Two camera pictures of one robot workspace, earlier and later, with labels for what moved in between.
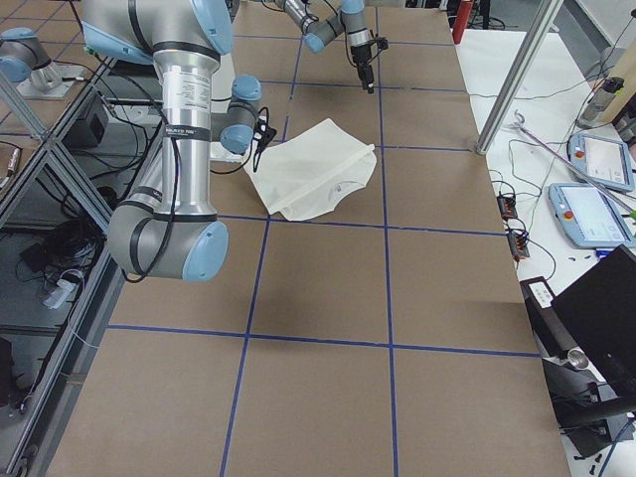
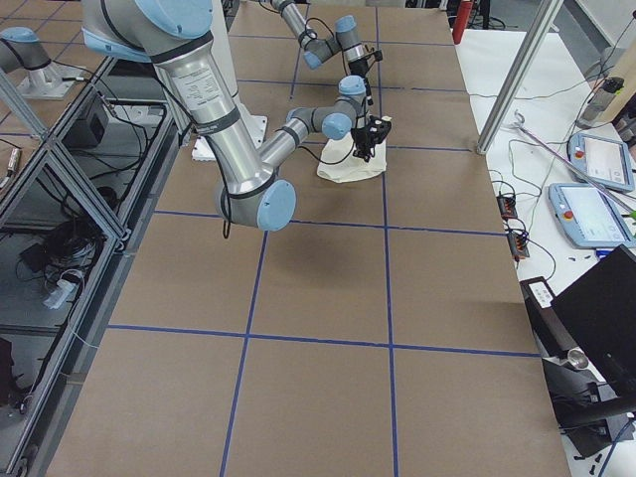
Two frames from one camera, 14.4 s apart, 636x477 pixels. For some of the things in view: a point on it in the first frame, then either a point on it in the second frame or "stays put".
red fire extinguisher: (462, 19) stays put
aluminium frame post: (537, 35) stays put
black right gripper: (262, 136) → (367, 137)
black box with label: (552, 333) stays put
